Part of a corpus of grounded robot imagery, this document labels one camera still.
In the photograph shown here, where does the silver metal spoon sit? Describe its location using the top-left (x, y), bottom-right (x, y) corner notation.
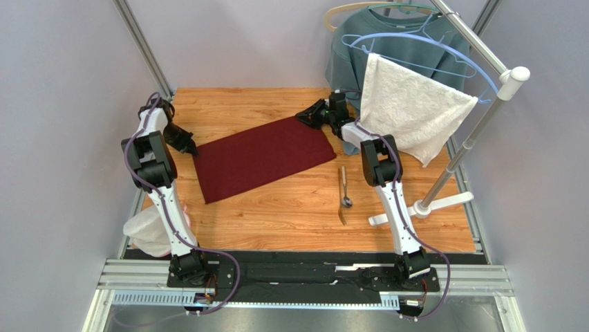
top-left (340, 166), bottom-right (353, 208)

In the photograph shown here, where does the metal clothes rack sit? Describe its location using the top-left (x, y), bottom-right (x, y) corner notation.
top-left (368, 0), bottom-right (531, 228)

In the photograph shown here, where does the beige wooden hanger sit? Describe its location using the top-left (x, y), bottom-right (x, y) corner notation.
top-left (324, 1), bottom-right (413, 32)

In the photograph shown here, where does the aluminium frame rail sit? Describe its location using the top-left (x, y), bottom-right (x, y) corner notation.
top-left (113, 0), bottom-right (174, 101)

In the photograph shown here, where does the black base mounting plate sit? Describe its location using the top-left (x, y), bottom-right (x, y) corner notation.
top-left (124, 250), bottom-right (489, 305)

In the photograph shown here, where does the dark red cloth napkin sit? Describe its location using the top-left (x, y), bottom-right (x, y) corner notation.
top-left (194, 117), bottom-right (336, 204)

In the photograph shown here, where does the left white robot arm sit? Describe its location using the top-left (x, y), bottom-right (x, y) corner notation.
top-left (121, 92), bottom-right (212, 287)

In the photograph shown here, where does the white towel on hanger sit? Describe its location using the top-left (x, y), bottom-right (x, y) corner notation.
top-left (359, 53), bottom-right (478, 167)

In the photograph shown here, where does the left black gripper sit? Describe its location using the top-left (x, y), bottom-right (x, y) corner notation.
top-left (162, 123), bottom-right (198, 156)

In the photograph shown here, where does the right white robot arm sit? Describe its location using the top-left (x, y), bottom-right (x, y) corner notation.
top-left (296, 92), bottom-right (431, 288)

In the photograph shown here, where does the light blue clothes hanger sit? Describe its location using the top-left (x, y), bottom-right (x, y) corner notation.
top-left (326, 6), bottom-right (498, 104)

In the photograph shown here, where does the white mesh bag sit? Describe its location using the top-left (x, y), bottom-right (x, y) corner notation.
top-left (123, 205), bottom-right (171, 257)

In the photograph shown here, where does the teal sweatshirt on hanger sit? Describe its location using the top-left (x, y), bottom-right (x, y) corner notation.
top-left (325, 8), bottom-right (470, 156)

